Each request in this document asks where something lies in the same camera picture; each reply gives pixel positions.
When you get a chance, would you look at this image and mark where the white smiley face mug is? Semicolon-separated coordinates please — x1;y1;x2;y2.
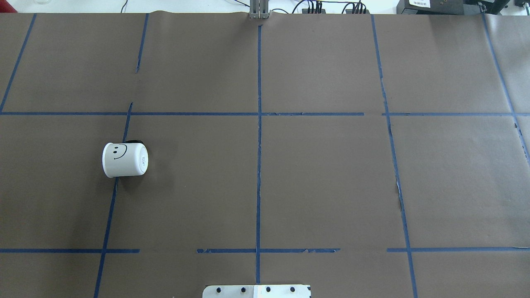
101;140;149;178

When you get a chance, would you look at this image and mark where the brown paper table cover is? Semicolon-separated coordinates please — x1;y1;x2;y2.
1;11;529;298

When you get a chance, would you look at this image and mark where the black power strip left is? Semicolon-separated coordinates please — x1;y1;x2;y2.
302;3;326;14

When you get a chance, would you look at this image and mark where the black power strip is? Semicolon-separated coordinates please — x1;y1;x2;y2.
302;3;326;14
343;5;370;14

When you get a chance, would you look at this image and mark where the black power strip right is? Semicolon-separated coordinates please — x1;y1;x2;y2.
343;5;370;14

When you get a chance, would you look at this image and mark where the black equipment box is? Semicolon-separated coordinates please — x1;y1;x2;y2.
396;0;482;15

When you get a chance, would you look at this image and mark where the grey aluminium frame post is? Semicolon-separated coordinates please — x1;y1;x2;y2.
249;0;270;19

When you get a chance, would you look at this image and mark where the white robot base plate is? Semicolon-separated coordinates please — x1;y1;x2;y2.
202;284;312;298

